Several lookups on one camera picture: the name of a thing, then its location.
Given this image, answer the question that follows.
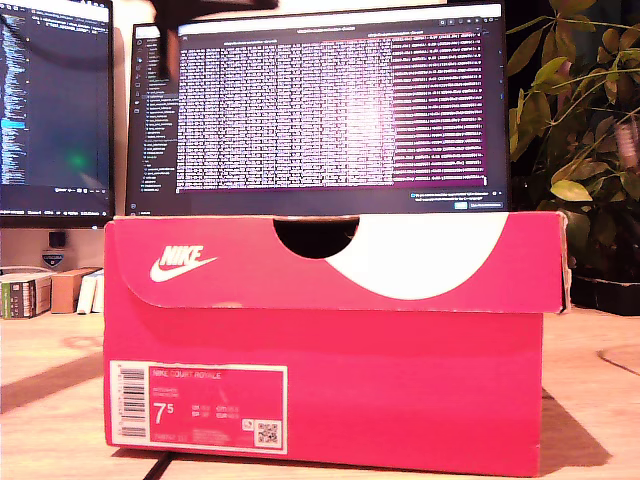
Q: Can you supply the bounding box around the red Nike shoebox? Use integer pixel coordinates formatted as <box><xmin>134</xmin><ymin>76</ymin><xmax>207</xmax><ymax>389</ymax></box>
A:
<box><xmin>102</xmin><ymin>210</ymin><xmax>574</xmax><ymax>479</ymax></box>

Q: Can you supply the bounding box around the black cable on table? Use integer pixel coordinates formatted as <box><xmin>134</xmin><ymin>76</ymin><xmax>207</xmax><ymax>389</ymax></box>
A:
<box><xmin>141</xmin><ymin>453</ymin><xmax>174</xmax><ymax>480</ymax></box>

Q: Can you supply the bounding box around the monitor stand with badge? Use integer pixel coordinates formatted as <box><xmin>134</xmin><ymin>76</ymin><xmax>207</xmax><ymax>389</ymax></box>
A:
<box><xmin>41</xmin><ymin>229</ymin><xmax>67</xmax><ymax>272</ymax></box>

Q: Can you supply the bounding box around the large black computer monitor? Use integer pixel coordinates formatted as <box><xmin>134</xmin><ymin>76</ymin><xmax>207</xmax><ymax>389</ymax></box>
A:
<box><xmin>123</xmin><ymin>3</ymin><xmax>512</xmax><ymax>219</ymax></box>

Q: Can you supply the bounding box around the green leafy houseplant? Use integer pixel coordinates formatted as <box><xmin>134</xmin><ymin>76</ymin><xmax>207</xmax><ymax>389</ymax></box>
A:
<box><xmin>505</xmin><ymin>0</ymin><xmax>640</xmax><ymax>282</ymax></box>

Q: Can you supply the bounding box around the black monitor with code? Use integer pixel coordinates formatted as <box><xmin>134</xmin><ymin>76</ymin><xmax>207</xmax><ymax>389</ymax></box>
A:
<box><xmin>0</xmin><ymin>0</ymin><xmax>116</xmax><ymax>230</ymax></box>

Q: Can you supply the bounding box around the black plant pot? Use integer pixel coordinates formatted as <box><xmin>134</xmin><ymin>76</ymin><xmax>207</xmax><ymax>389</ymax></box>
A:
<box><xmin>568</xmin><ymin>277</ymin><xmax>640</xmax><ymax>317</ymax></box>

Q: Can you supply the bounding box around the brown cardboard box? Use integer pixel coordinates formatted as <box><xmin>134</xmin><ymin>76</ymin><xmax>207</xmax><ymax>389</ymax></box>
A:
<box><xmin>51</xmin><ymin>267</ymin><xmax>105</xmax><ymax>315</ymax></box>

